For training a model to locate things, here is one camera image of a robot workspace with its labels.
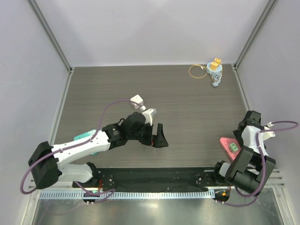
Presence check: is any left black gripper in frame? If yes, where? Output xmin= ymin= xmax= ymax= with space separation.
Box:
xmin=127 ymin=121 xmax=168 ymax=148

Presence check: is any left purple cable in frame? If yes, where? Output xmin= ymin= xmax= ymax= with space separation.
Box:
xmin=20 ymin=100 xmax=132 ymax=203

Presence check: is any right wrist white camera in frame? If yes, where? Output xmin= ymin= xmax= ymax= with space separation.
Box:
xmin=262 ymin=122 xmax=276 ymax=141

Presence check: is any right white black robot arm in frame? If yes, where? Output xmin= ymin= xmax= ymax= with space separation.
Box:
xmin=211 ymin=111 xmax=276 ymax=196

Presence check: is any pink triangular power socket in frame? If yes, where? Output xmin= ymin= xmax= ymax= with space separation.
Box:
xmin=219 ymin=137 xmax=241 ymax=161

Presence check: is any yellow connector block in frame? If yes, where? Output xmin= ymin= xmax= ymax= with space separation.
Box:
xmin=210 ymin=58 xmax=222 ymax=71

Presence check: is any green cube plug adapter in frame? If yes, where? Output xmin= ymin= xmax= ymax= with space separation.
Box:
xmin=229 ymin=142 xmax=239 ymax=152

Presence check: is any slotted cable duct strip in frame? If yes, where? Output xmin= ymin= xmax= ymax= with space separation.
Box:
xmin=39 ymin=189 xmax=215 ymax=200

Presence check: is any white cube plug adapter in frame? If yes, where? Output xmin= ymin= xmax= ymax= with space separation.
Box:
xmin=130 ymin=94 xmax=144 ymax=110

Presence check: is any aluminium frame rail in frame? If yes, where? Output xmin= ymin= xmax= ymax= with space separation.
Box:
xmin=265 ymin=169 xmax=285 ymax=188

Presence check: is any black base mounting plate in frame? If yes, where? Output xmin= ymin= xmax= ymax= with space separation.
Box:
xmin=80 ymin=167 xmax=229 ymax=189

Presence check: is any teal triangular power socket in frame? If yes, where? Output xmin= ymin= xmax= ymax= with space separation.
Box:
xmin=73 ymin=129 xmax=96 ymax=141

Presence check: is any light blue cable holder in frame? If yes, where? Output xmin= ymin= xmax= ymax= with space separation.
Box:
xmin=206 ymin=62 xmax=223 ymax=87

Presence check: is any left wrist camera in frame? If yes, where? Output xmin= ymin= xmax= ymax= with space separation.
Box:
xmin=140 ymin=106 xmax=157 ymax=125

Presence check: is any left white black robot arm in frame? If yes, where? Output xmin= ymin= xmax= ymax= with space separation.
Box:
xmin=28 ymin=112 xmax=169 ymax=189

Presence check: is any yellow thin cable loop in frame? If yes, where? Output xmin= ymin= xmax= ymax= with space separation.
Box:
xmin=189 ymin=64 xmax=209 ymax=79

